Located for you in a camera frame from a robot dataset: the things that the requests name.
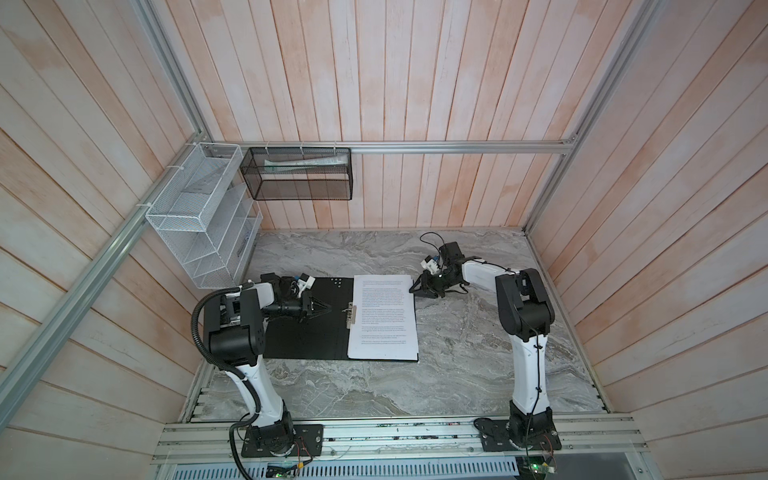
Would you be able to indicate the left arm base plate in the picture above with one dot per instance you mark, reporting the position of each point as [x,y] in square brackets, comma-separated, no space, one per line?
[305,440]

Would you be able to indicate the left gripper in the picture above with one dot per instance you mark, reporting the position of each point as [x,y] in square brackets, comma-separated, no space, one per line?
[306,307]

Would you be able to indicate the aluminium front rail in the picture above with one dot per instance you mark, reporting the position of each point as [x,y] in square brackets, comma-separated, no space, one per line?
[405,437]

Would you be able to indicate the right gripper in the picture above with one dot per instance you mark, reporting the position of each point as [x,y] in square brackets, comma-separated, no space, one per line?
[425,284]

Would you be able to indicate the aluminium frame bar back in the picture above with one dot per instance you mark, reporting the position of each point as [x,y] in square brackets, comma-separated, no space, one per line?
[424,147]

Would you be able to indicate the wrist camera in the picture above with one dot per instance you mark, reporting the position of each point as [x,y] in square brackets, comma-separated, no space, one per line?
[304,282]
[431,264]

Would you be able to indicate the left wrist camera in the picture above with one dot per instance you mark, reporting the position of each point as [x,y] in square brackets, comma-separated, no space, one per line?
[304,282]

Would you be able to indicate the aluminium frame bar left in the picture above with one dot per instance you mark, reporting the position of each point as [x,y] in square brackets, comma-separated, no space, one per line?
[130,362]

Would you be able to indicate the printed paper sheet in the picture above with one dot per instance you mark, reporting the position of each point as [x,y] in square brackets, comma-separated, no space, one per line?
[384,326]

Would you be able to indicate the blue folder black inside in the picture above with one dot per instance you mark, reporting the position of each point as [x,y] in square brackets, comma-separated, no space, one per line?
[316,338]

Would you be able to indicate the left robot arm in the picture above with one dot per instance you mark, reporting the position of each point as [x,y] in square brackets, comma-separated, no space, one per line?
[229,329]

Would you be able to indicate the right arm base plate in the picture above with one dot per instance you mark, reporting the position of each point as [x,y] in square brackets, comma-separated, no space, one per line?
[538,434]

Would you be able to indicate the white wire mesh shelf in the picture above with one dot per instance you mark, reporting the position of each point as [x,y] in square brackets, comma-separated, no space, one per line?
[205,218]

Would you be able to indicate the papers in black basket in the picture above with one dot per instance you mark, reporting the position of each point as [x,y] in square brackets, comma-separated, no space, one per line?
[303,165]

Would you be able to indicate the black mesh basket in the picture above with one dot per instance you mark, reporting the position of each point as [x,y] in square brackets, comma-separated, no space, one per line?
[296,187]

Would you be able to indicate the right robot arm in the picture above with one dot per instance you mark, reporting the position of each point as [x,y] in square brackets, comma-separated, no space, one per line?
[526,314]

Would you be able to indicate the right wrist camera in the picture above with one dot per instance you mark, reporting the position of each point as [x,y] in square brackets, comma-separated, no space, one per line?
[431,264]

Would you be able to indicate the aluminium frame bar right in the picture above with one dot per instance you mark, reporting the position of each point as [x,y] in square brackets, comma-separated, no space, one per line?
[642,22]

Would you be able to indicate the aluminium frame bar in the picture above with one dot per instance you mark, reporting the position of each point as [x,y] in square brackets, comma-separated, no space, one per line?
[130,362]
[642,22]
[424,147]

